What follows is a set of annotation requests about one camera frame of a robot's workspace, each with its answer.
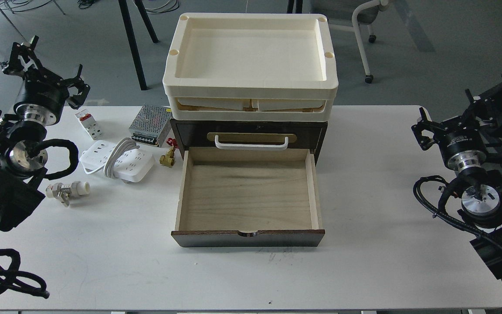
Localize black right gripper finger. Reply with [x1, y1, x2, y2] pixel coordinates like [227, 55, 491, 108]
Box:
[460, 89, 498, 129]
[411, 107, 445, 151]

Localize open light wooden drawer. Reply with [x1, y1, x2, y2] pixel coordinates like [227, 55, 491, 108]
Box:
[171, 147, 325, 248]

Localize brass valve red handle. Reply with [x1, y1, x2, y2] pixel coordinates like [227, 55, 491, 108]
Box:
[159, 137, 179, 168]

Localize cream plastic stacked trays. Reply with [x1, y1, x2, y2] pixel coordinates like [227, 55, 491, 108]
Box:
[162, 13, 339, 122]

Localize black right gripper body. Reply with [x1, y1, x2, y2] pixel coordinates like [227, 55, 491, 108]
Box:
[434, 119, 487, 164]

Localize white red circuit breaker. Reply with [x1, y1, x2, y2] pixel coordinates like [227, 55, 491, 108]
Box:
[75, 109, 103, 140]

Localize metal mesh power supply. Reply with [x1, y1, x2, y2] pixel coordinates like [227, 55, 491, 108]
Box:
[129, 104, 172, 147]

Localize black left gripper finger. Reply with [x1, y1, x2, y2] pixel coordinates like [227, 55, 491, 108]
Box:
[0, 35, 46, 79]
[61, 65, 90, 109]

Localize black table legs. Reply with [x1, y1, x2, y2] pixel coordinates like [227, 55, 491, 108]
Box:
[118, 0, 159, 91]

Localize grey metal chair legs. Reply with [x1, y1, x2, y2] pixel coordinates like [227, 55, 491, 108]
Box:
[0, 0, 66, 42]

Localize white power strip with cable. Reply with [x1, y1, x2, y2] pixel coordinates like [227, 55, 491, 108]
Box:
[79, 138, 155, 182]

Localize white plastic pipe valve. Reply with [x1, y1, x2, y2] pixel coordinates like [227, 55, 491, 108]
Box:
[44, 181, 90, 207]

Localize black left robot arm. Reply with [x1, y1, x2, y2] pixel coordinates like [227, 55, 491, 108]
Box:
[0, 36, 90, 298]

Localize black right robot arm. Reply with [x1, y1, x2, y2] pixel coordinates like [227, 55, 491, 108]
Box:
[411, 84, 502, 280]

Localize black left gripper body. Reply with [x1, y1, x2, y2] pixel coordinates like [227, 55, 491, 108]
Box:
[14, 78, 70, 119]

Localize white office chair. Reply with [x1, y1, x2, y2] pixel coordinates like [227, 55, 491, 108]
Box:
[295, 0, 391, 84]

